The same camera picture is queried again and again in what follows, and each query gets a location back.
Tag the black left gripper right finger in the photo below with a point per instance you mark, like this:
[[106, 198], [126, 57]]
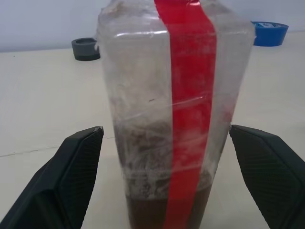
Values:
[[269, 176]]

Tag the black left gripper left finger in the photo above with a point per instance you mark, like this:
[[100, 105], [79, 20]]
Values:
[[59, 181]]

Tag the clear bottle with red tape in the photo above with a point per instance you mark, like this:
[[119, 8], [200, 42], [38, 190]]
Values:
[[171, 107]]

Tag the dark grey round holder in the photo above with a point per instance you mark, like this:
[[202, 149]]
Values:
[[84, 48]]

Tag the blue tape roll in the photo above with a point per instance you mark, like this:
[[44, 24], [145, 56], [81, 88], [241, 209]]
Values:
[[270, 33]]

